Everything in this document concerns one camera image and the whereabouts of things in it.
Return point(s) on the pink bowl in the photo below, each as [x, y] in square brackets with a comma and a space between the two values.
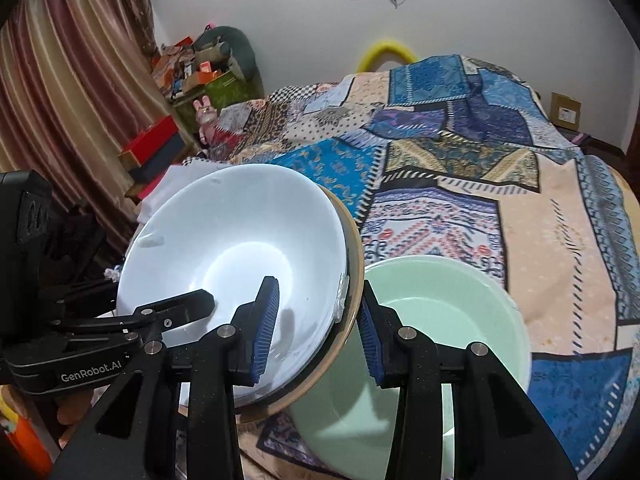
[356, 260]

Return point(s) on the grey plush toy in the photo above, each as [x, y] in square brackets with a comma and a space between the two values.
[230, 47]

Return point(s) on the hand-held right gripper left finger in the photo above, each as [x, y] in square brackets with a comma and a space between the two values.
[265, 327]

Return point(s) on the person's left hand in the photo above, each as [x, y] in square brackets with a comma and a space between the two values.
[75, 425]

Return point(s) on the patchwork printed blanket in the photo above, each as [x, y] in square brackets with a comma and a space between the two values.
[550, 240]

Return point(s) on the white bowl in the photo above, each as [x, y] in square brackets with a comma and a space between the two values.
[225, 240]

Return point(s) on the pile of assorted packages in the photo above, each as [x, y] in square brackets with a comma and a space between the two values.
[175, 67]

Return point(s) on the pink rabbit toy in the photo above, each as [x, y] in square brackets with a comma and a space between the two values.
[205, 110]

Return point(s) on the cardboard box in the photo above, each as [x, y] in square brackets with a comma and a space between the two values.
[565, 110]

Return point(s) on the striped brown curtain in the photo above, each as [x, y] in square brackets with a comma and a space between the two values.
[60, 85]

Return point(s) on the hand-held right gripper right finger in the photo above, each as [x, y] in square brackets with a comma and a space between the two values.
[372, 342]

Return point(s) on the navy blue box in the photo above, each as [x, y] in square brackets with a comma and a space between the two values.
[160, 160]

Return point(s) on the green bowl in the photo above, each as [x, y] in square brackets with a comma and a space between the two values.
[450, 310]

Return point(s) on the green storage box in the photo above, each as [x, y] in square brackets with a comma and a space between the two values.
[225, 87]

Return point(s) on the orange cloth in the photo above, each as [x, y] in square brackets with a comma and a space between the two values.
[22, 435]

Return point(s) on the yellow foam noodle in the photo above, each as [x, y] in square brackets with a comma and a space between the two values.
[385, 47]

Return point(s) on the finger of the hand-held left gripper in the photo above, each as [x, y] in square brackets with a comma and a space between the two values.
[80, 300]
[185, 305]

